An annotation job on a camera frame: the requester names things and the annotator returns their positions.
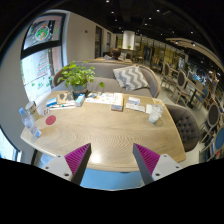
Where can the grey tufted armchair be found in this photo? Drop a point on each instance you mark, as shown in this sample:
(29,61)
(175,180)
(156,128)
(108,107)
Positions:
(186,126)

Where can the person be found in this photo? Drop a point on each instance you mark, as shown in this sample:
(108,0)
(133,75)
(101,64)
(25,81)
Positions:
(115,54)

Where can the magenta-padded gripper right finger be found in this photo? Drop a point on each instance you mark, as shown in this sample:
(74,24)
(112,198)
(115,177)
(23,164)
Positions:
(146,160)

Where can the group of grey dining chairs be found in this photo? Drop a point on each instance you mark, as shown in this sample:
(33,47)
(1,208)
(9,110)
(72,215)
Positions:
(181,81)

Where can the window with festive stickers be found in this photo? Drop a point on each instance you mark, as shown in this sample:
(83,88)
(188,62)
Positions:
(41,63)

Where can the green potted plant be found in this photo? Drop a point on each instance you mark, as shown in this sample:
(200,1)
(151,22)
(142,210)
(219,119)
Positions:
(78,76)

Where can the printed white leaflet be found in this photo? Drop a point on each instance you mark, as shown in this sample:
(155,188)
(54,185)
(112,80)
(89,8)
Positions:
(101,98)

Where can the small white and blue box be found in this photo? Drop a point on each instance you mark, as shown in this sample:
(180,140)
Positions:
(134,101)

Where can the clear bottle with blue cap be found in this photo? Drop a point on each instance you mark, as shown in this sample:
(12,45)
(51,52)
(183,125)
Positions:
(28,122)

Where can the flat round red coaster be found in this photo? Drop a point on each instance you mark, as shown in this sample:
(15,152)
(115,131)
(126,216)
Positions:
(50,120)

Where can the pill blister pack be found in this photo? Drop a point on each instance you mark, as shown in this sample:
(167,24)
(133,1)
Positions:
(46,112)

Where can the grey curved sofa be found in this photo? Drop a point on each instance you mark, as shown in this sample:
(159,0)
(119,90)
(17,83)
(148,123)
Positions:
(103,71)

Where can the clear plastic cup with straw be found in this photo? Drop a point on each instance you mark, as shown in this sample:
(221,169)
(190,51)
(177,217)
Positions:
(155,115)

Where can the white mug with black letters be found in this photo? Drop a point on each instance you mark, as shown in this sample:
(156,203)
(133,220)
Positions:
(32,110)

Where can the white toothpaste tube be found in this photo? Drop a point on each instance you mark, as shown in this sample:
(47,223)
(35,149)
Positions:
(63,106)

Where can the long white box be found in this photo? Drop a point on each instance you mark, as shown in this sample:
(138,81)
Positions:
(117,101)

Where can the group of ceiling spotlights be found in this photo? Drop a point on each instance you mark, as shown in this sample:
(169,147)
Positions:
(156,10)

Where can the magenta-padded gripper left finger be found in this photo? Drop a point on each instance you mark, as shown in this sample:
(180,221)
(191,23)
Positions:
(77,160)

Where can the flat blue box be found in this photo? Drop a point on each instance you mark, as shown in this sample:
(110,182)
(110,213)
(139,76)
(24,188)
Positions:
(51,102)

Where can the small upright blue carton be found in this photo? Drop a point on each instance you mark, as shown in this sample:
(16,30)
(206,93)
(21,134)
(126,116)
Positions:
(80,100)

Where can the grey white chevron cushion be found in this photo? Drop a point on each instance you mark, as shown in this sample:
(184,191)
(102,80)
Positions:
(130,78)

